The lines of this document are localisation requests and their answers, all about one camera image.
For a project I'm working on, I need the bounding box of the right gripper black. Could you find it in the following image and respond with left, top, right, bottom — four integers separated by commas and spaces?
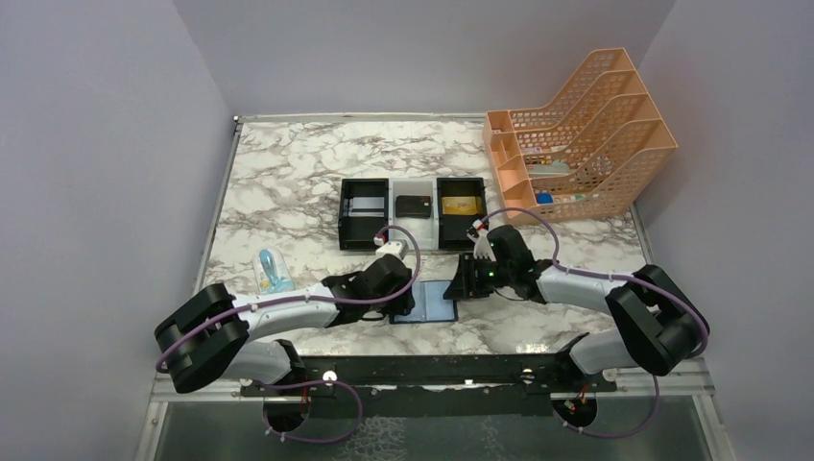
444, 252, 514, 299

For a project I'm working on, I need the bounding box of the blue card holder wallet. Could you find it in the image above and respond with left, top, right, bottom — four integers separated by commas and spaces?
389, 280, 459, 325

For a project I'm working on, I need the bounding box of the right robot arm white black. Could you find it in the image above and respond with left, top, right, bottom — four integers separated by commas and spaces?
443, 225, 709, 391

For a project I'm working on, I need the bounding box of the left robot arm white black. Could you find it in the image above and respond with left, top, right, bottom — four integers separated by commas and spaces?
154, 254, 421, 395

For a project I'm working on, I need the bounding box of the gold card in bin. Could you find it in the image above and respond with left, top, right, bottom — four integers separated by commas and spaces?
441, 196, 484, 216

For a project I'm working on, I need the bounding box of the silver card in bin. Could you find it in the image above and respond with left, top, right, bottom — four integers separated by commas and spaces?
347, 197, 386, 218

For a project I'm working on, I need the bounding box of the black card in bin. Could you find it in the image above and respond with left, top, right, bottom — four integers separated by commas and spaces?
394, 195, 434, 220

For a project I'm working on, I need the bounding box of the black left sorting bin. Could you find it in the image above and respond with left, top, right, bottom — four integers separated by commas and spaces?
337, 178, 389, 251

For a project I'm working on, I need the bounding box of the white middle sorting bin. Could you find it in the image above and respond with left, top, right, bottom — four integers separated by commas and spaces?
388, 177, 440, 251

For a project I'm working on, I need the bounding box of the blue clear packaged item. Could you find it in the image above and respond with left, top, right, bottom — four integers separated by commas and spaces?
252, 247, 295, 295

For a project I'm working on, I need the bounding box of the blue item in organizer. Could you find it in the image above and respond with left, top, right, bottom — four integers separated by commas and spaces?
535, 193, 554, 205

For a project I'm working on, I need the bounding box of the orange plastic file organizer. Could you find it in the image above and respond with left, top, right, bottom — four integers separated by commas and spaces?
483, 48, 678, 225

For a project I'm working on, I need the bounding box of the aluminium table frame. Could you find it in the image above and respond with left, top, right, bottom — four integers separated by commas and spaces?
138, 115, 731, 460

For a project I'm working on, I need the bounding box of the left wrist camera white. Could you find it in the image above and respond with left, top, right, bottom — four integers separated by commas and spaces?
373, 235, 409, 260

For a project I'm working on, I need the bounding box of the black metal mounting rail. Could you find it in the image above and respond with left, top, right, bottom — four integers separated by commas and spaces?
240, 353, 616, 419

